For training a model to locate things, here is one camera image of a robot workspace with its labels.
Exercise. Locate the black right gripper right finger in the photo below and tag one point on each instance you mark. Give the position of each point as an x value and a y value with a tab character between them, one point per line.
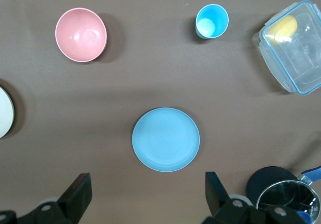
215	196

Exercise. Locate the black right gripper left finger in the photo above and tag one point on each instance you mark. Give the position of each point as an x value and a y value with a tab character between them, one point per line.
76	199

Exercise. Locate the blue plate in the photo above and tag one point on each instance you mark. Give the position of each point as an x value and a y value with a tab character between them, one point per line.
165	139

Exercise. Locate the beige plate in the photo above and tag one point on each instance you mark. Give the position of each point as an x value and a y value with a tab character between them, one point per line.
3	113

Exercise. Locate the clear plastic lidded container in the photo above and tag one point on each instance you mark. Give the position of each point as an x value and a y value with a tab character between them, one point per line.
301	58

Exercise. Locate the pink bowl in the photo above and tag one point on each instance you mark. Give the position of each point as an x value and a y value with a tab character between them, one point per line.
80	35

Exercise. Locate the blue cup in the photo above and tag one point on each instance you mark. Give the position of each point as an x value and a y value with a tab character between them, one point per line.
213	20

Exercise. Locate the yellow sponge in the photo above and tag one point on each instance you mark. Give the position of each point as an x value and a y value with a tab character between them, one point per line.
282	29

